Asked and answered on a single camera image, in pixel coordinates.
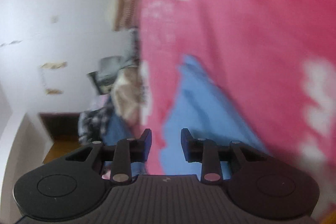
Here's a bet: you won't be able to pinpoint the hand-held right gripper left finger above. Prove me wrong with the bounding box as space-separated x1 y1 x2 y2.
66 129 153 184

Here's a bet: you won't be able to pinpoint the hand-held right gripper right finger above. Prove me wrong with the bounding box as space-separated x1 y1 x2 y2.
181 128 267 184

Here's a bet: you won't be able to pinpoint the blue printed t-shirt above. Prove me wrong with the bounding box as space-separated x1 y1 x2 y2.
157 55 271 177

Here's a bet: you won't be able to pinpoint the blue denim jeans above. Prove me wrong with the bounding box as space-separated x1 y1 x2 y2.
101 109 147 177

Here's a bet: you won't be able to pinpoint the white garment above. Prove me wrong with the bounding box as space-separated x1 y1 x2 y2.
112 68 143 125

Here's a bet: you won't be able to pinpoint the black white plaid shirt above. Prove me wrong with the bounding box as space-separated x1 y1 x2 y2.
78 105 113 144

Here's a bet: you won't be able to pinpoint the black folded item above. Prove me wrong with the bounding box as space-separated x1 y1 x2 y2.
87 71 101 94

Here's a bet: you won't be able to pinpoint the grey sweater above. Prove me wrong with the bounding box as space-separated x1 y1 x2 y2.
97 56 138 94

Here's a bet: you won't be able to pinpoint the wooden bedside cabinet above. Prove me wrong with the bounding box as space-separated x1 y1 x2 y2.
38 112 84 165

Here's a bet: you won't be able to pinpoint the pink floral blanket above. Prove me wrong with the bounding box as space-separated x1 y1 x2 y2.
136 0 336 219

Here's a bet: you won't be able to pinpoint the pink folded towel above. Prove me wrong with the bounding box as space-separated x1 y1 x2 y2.
114 0 141 31

